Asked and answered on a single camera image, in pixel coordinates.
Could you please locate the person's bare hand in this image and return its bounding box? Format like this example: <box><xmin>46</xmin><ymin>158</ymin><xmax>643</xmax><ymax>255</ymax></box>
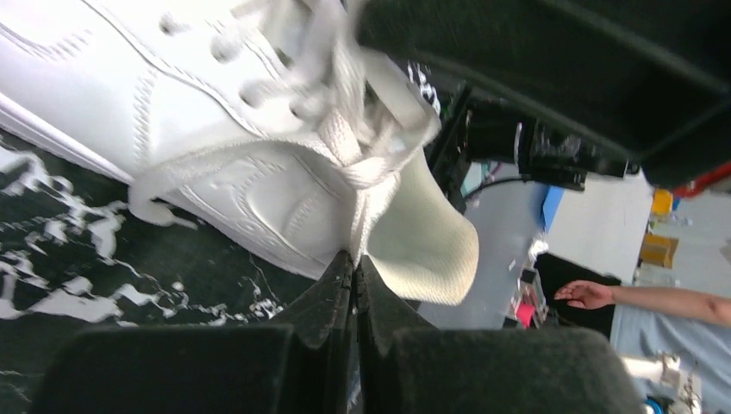
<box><xmin>553</xmin><ymin>280</ymin><xmax>615</xmax><ymax>310</ymax></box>

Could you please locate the blue sheet background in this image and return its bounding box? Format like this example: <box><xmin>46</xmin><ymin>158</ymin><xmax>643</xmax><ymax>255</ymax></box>
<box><xmin>540</xmin><ymin>186</ymin><xmax>565</xmax><ymax>232</ymax></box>

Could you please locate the white shoelace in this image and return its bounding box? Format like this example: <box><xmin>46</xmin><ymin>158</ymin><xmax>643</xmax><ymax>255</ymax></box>
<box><xmin>124</xmin><ymin>1</ymin><xmax>439</xmax><ymax>267</ymax></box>

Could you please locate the red object background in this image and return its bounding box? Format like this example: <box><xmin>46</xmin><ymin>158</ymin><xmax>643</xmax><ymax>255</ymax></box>
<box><xmin>515</xmin><ymin>302</ymin><xmax>535</xmax><ymax>329</ymax></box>

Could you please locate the person's bare forearm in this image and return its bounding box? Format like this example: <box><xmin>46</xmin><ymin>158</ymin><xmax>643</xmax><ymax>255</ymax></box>
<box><xmin>610</xmin><ymin>286</ymin><xmax>730</xmax><ymax>327</ymax></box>

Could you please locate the white sneaker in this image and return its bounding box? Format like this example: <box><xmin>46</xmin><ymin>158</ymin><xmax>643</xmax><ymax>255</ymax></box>
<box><xmin>1</xmin><ymin>1</ymin><xmax>478</xmax><ymax>305</ymax></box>

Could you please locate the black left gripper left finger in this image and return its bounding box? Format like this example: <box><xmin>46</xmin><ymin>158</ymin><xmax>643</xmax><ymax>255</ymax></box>
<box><xmin>31</xmin><ymin>252</ymin><xmax>353</xmax><ymax>413</ymax></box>

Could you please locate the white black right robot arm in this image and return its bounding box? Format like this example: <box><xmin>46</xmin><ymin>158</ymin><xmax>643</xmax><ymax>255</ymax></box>
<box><xmin>355</xmin><ymin>1</ymin><xmax>730</xmax><ymax>190</ymax></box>

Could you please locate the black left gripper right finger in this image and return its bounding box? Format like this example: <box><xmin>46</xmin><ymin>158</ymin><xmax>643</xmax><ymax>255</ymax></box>
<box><xmin>356</xmin><ymin>258</ymin><xmax>644</xmax><ymax>414</ymax></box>

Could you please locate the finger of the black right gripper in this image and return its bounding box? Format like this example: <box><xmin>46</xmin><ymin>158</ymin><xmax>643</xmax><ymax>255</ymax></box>
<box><xmin>355</xmin><ymin>1</ymin><xmax>730</xmax><ymax>188</ymax></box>

